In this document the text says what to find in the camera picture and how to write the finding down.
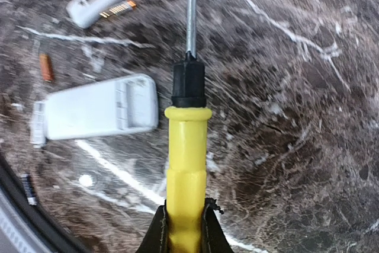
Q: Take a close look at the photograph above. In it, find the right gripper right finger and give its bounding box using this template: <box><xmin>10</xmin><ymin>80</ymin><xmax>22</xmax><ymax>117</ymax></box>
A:
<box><xmin>201</xmin><ymin>198</ymin><xmax>234</xmax><ymax>253</ymax></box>

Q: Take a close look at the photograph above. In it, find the black front table rail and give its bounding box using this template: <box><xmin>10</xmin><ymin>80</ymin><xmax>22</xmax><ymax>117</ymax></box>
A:
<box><xmin>1</xmin><ymin>155</ymin><xmax>90</xmax><ymax>252</ymax></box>

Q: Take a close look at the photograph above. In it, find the black gold AAA battery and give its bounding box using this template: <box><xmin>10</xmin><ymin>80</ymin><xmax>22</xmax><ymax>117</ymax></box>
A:
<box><xmin>99</xmin><ymin>0</ymin><xmax>137</xmax><ymax>18</ymax></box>

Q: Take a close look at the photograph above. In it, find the orange AAA battery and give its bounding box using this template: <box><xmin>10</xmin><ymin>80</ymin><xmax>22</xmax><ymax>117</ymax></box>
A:
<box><xmin>39</xmin><ymin>53</ymin><xmax>54</xmax><ymax>82</ymax></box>

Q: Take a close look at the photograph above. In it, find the white remote control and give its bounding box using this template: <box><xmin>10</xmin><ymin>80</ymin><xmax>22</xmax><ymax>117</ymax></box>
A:
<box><xmin>44</xmin><ymin>73</ymin><xmax>159</xmax><ymax>140</ymax></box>

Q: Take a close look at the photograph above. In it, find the yellow handled screwdriver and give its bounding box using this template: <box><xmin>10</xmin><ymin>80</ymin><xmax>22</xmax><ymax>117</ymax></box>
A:
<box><xmin>165</xmin><ymin>0</ymin><xmax>212</xmax><ymax>252</ymax></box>

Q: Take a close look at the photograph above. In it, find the white slotted cable duct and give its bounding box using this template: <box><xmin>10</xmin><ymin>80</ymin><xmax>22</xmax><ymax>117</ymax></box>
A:
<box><xmin>1</xmin><ymin>201</ymin><xmax>36</xmax><ymax>253</ymax></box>

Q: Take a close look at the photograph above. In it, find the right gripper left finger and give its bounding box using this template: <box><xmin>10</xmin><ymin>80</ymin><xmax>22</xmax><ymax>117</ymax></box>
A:
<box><xmin>137</xmin><ymin>201</ymin><xmax>171</xmax><ymax>253</ymax></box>

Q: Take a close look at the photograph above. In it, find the white battery compartment cover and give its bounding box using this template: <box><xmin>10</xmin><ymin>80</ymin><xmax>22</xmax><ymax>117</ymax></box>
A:
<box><xmin>30</xmin><ymin>101</ymin><xmax>46</xmax><ymax>149</ymax></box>

